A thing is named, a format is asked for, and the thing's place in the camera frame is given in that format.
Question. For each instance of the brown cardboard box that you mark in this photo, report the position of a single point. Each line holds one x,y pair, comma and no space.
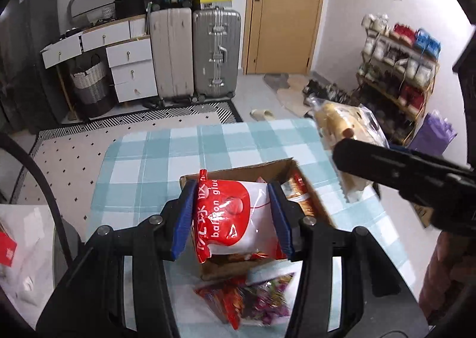
323,207

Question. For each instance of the red and white snack packet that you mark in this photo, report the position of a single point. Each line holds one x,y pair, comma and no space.
234,219

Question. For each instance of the black chair frame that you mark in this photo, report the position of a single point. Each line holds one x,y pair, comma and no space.
41,181

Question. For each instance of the patterned rug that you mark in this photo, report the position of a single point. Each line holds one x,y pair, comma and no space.
74,152

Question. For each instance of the wooden shoe rack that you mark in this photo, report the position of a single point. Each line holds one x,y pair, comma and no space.
394,92

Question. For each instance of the grey white laundry basket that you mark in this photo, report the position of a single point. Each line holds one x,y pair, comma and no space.
91,88

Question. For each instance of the purple bag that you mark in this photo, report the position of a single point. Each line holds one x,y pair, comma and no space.
433,135

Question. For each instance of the grey door mat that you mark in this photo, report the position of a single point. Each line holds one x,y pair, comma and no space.
276,80

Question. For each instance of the yellow box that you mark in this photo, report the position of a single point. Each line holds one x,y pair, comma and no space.
215,1

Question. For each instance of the person's right forearm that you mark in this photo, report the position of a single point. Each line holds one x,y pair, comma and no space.
446,274

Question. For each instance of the clear beige pastry packet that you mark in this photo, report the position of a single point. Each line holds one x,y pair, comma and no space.
342,120

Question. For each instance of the purple candy packet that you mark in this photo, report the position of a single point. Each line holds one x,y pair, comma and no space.
267,300

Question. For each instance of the orange snack packet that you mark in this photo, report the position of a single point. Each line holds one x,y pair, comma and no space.
299,193

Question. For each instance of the white drawer cabinet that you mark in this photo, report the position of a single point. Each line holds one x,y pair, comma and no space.
134,70

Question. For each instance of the white desk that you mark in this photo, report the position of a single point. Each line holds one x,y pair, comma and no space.
93,38

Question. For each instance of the white sneakers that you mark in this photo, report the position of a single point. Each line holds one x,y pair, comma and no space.
375,22

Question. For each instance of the red card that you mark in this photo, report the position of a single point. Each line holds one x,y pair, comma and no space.
6,250

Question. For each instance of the wooden door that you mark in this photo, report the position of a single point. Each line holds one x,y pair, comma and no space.
286,18

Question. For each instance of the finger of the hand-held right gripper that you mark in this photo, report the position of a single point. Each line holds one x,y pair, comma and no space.
372,161

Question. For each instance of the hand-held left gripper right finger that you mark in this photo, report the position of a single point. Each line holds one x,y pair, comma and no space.
280,219

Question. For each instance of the silver suitcase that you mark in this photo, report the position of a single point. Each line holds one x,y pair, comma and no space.
217,51

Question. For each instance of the beige slippers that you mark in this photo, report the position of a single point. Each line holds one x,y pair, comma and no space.
261,114

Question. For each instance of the beige floor mat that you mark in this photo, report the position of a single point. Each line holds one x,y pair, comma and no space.
295,94

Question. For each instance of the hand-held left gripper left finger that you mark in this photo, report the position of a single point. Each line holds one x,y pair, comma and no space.
184,219

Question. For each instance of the red sneakers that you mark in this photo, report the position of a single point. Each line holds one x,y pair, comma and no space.
402,32

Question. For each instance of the pile of shoes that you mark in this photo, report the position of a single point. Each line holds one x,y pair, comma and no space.
329,92

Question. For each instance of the beige suitcase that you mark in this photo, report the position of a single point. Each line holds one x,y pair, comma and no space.
171,55

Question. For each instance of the dark grey fridge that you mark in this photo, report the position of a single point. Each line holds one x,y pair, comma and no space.
26,62

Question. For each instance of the blue sneakers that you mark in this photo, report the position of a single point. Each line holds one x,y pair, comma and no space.
427,41

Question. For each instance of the black box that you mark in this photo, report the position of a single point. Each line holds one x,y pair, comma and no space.
130,7

